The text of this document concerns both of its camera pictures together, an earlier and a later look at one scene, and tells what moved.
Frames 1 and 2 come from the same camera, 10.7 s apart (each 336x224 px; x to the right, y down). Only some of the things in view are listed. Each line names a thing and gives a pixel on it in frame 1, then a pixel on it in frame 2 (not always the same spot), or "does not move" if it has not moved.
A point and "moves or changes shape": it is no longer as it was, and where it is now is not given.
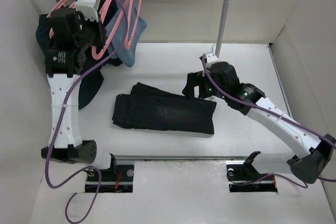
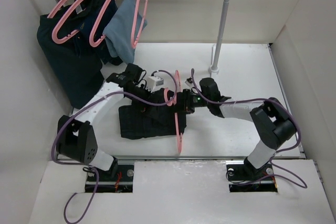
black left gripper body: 90,33 → 142,93
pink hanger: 98,52 → 133,45
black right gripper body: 206,89 → 191,100
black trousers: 149,107 moves or changes shape
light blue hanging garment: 123,30 does not move
